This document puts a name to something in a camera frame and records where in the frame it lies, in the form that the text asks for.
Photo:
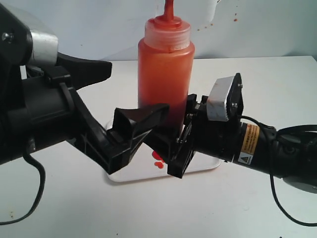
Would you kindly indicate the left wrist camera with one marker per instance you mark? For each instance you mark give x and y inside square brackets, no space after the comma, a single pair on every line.
[44,41]

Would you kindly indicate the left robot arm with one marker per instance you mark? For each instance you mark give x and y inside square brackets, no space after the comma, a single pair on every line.
[40,105]

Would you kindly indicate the red sauce squeeze bottle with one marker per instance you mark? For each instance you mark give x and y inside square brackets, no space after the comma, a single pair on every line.
[165,59]

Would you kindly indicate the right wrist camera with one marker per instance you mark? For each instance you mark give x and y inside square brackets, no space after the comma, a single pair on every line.
[225,99]

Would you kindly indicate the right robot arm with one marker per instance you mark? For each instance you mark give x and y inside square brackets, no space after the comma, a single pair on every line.
[289,154]

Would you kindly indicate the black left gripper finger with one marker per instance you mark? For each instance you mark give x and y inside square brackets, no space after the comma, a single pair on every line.
[113,149]

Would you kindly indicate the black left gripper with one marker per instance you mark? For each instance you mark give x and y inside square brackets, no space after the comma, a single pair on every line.
[36,107]

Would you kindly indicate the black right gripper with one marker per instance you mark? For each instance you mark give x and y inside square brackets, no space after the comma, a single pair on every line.
[218,139]

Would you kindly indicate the red sauce blobs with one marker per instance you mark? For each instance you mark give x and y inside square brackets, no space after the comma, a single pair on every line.
[159,162]

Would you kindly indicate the white rectangular plastic tray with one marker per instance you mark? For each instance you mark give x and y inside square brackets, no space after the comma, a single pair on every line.
[142,166]

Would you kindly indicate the white backdrop sheet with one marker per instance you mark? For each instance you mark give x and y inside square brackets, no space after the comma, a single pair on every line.
[93,29]

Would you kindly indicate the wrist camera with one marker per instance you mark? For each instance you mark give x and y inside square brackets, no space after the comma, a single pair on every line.
[44,41]
[225,99]

